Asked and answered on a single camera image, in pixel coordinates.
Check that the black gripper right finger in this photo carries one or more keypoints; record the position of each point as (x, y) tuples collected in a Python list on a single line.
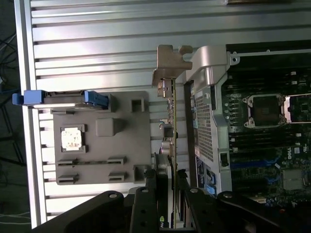
[(201, 213)]

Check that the green motherboard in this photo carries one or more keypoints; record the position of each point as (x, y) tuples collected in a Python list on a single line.
[(277, 157)]

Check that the hard disk with blue carrier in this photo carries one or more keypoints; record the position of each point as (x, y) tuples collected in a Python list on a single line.
[(65, 95)]

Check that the black open PC case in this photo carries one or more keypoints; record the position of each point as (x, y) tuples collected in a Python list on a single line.
[(211, 136)]

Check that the silver chipset heatsink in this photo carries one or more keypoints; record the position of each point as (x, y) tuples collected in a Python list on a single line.
[(294, 179)]

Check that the blue expansion slot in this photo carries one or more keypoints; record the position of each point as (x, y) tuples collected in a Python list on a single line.
[(247, 166)]

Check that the metal socket cover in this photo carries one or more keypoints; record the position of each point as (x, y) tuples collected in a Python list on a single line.
[(288, 109)]

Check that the CPU socket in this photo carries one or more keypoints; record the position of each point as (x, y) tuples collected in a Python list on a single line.
[(264, 110)]

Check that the silver CPU chip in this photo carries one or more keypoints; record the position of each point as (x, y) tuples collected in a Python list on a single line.
[(71, 139)]

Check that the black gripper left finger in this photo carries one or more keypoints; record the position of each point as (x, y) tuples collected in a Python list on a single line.
[(143, 211)]

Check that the grey parts rack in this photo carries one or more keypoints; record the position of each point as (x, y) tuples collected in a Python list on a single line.
[(121, 150)]

